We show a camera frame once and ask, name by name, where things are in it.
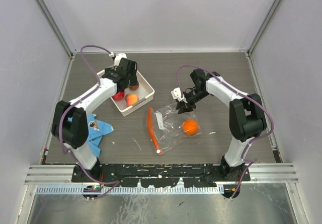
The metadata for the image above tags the fake brown passion fruit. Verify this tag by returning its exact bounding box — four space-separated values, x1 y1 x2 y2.
129 83 139 91

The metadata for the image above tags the fake orange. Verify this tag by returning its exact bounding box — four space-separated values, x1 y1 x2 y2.
182 119 199 136

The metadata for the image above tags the fake red apple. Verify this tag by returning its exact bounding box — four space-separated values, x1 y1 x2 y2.
112 91 125 101

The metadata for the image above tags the fake peach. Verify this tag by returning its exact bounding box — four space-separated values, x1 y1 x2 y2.
125 94 139 107

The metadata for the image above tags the clear zip top bag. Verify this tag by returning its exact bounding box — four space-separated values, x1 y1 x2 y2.
147 103 202 155

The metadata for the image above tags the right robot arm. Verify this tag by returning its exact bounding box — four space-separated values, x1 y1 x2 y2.
171 68 267 181

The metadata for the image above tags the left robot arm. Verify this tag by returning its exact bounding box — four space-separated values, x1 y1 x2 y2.
51 57 138 184

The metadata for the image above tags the white perforated plastic basket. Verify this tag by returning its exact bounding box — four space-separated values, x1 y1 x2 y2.
87 68 154 117

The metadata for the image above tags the blue patterned cloth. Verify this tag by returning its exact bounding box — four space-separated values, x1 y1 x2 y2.
67 113 114 157

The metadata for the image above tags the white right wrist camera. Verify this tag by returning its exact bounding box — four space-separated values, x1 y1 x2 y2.
171 88 187 103

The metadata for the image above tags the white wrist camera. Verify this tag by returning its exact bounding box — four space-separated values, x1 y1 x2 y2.
109 52 127 66
171 88 187 103

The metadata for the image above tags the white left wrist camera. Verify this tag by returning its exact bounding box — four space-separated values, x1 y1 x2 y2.
109 52 127 66

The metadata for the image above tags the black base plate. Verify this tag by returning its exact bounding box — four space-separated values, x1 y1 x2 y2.
71 162 252 188

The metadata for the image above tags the aluminium frame rail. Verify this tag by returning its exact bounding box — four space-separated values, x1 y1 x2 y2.
24 163 299 185

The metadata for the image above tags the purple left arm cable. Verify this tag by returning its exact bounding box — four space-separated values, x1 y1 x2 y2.
59 44 120 200

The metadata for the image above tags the blue slotted cable duct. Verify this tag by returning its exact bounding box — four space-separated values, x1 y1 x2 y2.
35 185 224 195

